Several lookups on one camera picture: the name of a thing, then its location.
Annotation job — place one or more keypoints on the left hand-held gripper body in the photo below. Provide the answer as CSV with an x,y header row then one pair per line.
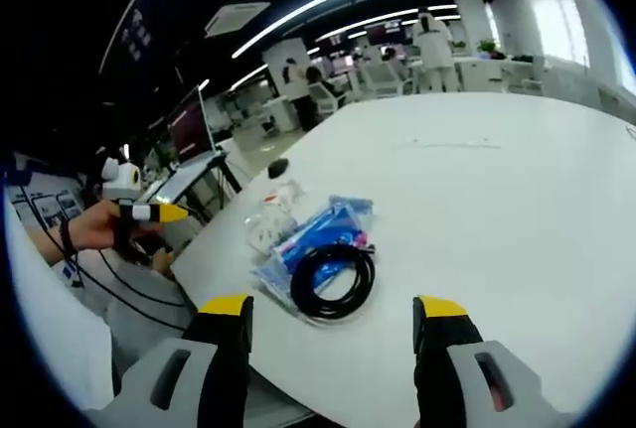
x,y
119,181

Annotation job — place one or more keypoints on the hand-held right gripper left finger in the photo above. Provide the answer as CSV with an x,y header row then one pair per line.
x,y
226,363

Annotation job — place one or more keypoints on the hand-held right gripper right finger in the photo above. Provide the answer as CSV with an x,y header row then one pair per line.
x,y
442,348

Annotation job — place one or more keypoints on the clear plastic bag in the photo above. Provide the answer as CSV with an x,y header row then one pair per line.
x,y
270,222

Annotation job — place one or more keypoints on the small black item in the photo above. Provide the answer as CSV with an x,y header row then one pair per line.
x,y
278,168

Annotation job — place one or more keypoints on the blue plastic packet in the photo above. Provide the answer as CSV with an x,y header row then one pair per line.
x,y
323,234

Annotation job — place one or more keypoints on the person's left hand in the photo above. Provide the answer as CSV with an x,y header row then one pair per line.
x,y
97,227

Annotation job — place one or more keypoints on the black wristband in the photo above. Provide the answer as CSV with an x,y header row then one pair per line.
x,y
68,239

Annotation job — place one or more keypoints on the display board with pictures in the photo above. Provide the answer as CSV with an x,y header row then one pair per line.
x,y
47,202

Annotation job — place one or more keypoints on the computer monitor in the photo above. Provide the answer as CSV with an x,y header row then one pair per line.
x,y
191,127

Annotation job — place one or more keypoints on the white table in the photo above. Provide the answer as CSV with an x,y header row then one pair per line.
x,y
472,209

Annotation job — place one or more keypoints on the ceiling air vent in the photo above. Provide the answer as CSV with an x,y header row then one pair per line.
x,y
237,18

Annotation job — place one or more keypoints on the white office chair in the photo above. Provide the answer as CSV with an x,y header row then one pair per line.
x,y
385,78

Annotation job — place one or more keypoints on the potted green plant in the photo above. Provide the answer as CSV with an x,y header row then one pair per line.
x,y
488,45

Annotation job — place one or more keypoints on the bright window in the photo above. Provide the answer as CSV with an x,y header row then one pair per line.
x,y
566,16

